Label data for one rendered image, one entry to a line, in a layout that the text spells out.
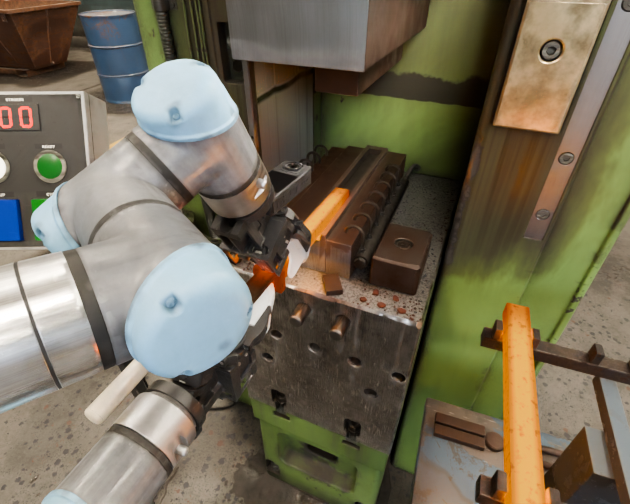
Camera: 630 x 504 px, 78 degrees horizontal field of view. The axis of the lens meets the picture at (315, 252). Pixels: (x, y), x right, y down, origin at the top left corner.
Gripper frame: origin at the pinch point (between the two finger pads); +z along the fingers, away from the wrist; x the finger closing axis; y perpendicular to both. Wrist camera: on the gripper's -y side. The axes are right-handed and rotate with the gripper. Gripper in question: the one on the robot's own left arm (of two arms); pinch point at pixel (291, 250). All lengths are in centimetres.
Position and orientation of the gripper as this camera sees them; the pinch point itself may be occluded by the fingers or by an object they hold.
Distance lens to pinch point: 62.7
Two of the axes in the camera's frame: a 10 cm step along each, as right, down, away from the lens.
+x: 9.2, 2.4, -3.2
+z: 2.0, 4.2, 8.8
